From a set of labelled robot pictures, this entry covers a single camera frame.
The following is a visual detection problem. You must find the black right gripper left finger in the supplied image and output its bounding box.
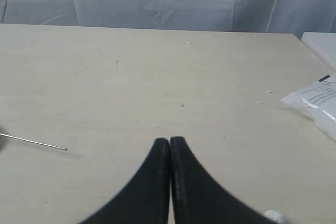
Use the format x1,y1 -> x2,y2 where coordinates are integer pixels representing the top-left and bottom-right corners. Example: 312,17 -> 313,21
82,138 -> 170,223

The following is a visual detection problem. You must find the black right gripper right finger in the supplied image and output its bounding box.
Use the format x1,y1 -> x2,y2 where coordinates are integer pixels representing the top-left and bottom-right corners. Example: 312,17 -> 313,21
170,136 -> 274,223

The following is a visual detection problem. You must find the thin metal needle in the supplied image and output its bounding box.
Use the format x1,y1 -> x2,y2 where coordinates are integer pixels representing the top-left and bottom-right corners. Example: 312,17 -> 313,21
0,133 -> 68,151

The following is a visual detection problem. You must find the clear plastic marshmallow bag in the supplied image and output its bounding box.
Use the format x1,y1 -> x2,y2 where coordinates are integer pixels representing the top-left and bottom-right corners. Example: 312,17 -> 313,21
280,73 -> 335,140

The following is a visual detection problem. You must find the white backdrop curtain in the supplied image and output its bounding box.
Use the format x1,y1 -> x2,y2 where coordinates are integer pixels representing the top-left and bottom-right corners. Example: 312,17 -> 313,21
1,0 -> 335,37

